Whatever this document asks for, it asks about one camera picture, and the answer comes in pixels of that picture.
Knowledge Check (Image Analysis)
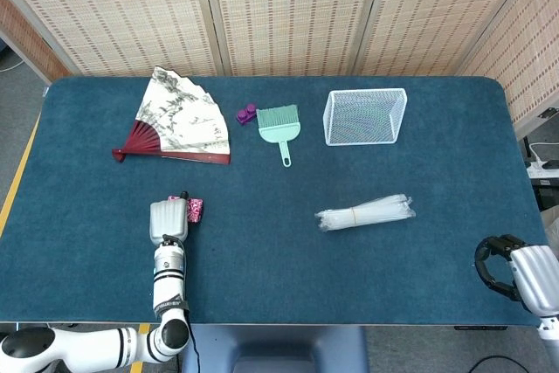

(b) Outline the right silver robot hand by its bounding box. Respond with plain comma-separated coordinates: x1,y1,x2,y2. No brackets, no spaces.
474,235,559,316

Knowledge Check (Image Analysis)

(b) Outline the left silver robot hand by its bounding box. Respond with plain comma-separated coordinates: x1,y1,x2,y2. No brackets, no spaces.
148,190,191,246

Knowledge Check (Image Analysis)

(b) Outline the pink patterned pad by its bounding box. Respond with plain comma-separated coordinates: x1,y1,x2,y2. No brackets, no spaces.
168,195,205,224

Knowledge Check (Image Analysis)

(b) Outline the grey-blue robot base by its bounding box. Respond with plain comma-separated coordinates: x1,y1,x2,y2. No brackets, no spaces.
181,324,370,373

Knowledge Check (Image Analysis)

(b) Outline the mint green hand brush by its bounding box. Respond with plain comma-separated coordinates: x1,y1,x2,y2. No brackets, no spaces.
255,104,301,168

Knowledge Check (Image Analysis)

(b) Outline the painted paper folding fan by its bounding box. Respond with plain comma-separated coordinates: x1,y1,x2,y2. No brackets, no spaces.
111,66,232,166

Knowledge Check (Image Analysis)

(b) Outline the white power strip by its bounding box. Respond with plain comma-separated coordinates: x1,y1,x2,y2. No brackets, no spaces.
526,159,559,180

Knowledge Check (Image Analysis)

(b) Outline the purple contact lens case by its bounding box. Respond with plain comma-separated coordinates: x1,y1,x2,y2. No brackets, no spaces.
236,103,258,127

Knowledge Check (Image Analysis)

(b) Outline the bundle of clear straws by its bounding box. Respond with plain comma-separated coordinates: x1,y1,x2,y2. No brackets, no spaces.
314,193,417,233

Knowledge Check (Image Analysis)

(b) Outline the woven bamboo screen panel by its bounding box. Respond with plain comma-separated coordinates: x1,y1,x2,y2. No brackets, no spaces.
0,0,71,84
0,0,219,78
456,0,559,138
199,0,389,78
352,0,549,77

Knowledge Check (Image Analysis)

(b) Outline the black floor cable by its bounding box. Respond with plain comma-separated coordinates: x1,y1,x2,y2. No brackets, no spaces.
469,354,532,373

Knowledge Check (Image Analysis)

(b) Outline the white power cable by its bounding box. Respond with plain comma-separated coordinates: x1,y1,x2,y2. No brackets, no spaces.
528,141,559,164

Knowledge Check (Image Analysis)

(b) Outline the white wire mesh basket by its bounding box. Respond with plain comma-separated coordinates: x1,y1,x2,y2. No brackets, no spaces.
322,87,409,147

